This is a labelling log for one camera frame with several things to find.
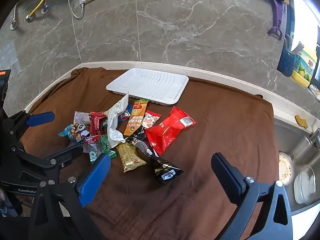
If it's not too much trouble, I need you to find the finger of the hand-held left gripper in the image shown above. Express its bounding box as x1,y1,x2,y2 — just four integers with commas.
2,111,55,141
15,144,85,170

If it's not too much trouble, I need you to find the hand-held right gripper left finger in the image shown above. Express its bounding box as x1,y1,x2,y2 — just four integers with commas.
28,153,112,240

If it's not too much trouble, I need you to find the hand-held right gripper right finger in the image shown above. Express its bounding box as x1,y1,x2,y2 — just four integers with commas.
211,152,293,240

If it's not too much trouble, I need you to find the blue panda snack packet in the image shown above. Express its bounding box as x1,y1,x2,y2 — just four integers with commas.
58,122,88,144

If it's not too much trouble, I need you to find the long white snack packet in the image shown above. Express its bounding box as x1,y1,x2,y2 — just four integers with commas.
107,92,129,148

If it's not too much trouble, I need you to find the black gold snack packet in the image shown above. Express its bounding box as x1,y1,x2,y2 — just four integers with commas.
150,152,184,184

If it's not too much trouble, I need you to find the blue white snack packet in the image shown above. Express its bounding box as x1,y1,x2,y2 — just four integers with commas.
117,105,132,123

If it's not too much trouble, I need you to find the long orange snack packet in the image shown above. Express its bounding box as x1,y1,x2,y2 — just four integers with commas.
123,99,150,137

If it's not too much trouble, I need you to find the large red snack packet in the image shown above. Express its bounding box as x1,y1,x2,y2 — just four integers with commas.
144,106,197,156

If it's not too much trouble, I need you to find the white plastic tray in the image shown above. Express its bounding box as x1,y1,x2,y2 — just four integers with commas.
106,68,190,105

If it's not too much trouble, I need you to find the green red snack packet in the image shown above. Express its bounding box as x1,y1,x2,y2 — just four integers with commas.
84,133,118,165

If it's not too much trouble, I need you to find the pink snack packet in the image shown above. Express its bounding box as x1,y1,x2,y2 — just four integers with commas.
73,111,91,125

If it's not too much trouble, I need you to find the red crimped snack packet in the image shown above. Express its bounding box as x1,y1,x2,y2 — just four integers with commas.
89,111,107,137

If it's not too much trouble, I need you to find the black white snack packet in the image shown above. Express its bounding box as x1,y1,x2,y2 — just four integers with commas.
125,127,157,158

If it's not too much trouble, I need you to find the brown cloth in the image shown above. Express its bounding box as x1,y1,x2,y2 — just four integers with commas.
19,67,280,240

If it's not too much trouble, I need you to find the dirty metal bowl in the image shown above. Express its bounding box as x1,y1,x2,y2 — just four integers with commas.
278,152,295,186

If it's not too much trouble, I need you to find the stainless steel sink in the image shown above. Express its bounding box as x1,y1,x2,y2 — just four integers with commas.
274,116,320,215

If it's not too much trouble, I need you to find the clear glass bowl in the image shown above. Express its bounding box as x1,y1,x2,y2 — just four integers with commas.
293,164,317,205

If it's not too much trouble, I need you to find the small red white snack packet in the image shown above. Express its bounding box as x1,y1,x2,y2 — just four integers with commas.
142,110,162,129

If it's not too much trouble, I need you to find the yellow sponge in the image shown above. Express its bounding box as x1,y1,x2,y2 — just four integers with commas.
294,115,309,128

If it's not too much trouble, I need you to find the metal faucet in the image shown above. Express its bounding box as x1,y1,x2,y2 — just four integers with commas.
309,127,320,148

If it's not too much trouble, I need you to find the yellow box with fruit picture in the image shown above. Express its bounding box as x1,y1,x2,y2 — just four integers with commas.
291,50,318,88

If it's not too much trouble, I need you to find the blue utensil holder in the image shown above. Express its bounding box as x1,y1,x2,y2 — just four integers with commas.
277,47,300,77

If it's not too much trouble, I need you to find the white utensil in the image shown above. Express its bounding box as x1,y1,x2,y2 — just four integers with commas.
291,42,305,55

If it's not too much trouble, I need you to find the window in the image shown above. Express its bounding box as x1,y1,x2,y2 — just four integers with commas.
291,0,320,55

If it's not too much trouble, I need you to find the purple peeler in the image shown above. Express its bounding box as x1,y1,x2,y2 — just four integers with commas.
267,0,285,40

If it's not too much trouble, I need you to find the braided metal hose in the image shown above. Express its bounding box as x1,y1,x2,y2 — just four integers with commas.
10,2,22,30

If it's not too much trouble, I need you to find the yellow hose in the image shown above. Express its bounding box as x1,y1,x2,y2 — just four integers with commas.
25,0,48,23

